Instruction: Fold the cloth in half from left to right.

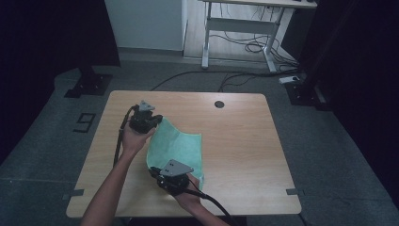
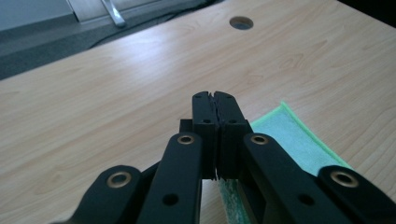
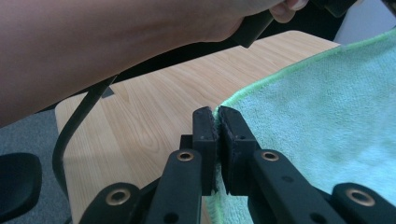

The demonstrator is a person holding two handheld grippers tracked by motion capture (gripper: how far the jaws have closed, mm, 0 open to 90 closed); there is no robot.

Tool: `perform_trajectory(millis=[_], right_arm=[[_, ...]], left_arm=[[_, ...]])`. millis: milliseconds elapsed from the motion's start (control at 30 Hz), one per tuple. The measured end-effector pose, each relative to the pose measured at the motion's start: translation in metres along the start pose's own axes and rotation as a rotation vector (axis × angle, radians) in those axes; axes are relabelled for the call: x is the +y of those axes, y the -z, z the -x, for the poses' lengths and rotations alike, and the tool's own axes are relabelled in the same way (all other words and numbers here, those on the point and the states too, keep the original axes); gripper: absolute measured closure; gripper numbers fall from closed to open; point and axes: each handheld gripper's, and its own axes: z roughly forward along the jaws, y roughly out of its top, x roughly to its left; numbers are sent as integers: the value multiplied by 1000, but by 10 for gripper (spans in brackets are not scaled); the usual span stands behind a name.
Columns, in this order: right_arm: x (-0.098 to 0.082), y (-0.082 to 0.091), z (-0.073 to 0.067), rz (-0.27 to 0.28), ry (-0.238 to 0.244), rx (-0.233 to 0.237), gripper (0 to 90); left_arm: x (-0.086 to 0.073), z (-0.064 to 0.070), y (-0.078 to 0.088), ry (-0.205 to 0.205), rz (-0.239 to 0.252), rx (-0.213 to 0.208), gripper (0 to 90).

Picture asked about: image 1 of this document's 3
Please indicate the green microfibre towel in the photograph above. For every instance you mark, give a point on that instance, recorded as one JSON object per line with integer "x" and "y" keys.
{"x": 175, "y": 144}

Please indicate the white metal desk frame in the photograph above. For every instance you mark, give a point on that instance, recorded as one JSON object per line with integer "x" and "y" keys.
{"x": 241, "y": 25}

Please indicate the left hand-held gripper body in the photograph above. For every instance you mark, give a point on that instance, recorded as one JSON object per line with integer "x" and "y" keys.
{"x": 141, "y": 121}

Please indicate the person's left hand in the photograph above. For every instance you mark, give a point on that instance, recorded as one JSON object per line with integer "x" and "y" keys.
{"x": 135, "y": 142}

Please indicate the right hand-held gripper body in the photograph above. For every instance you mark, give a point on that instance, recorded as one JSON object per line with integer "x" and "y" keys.
{"x": 172, "y": 179}

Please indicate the black stand base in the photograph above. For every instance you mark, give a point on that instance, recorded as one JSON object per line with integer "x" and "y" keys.
{"x": 302, "y": 94}
{"x": 89, "y": 85}

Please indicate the white power strip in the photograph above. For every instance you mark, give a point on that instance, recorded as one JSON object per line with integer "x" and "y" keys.
{"x": 289, "y": 79}

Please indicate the person's right hand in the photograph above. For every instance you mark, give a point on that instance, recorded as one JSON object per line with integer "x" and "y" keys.
{"x": 193, "y": 197}

